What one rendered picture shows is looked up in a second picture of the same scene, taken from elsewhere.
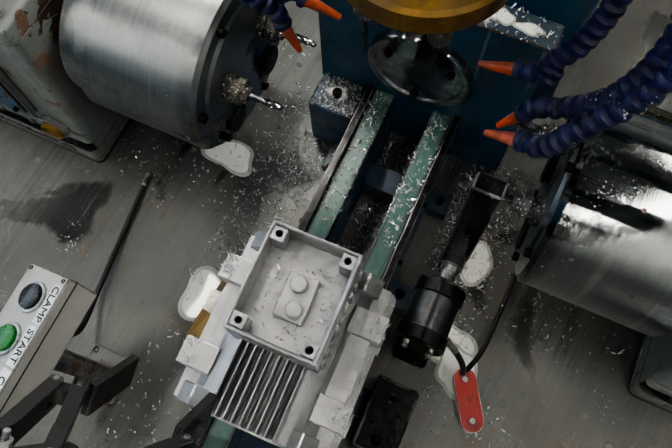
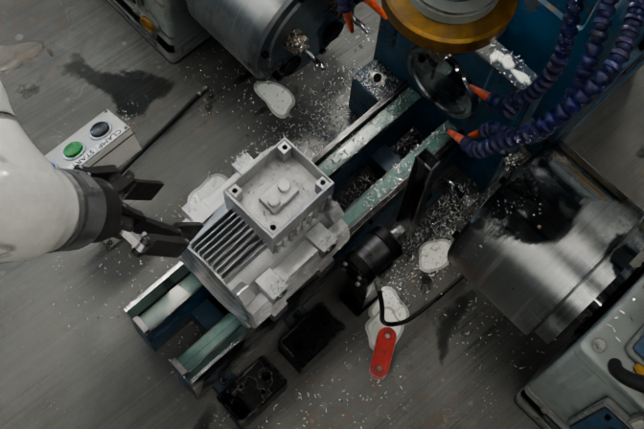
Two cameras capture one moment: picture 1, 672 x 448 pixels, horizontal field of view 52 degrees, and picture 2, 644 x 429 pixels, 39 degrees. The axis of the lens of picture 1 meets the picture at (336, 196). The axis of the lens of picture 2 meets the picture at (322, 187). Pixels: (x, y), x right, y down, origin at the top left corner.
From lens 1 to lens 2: 0.60 m
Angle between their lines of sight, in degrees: 6
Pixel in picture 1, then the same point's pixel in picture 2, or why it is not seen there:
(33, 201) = (108, 74)
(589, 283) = (488, 269)
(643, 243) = (530, 250)
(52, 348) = not seen: hidden behind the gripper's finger
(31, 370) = not seen: hidden behind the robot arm
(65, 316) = (117, 152)
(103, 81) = (205, 1)
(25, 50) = not seen: outside the picture
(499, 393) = (410, 359)
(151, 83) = (239, 15)
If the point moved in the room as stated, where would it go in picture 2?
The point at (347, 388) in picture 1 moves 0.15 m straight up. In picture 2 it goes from (288, 273) to (289, 237)
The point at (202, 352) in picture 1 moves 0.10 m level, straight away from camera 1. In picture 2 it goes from (200, 210) to (167, 157)
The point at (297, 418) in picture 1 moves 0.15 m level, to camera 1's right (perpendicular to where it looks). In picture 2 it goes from (247, 276) to (348, 310)
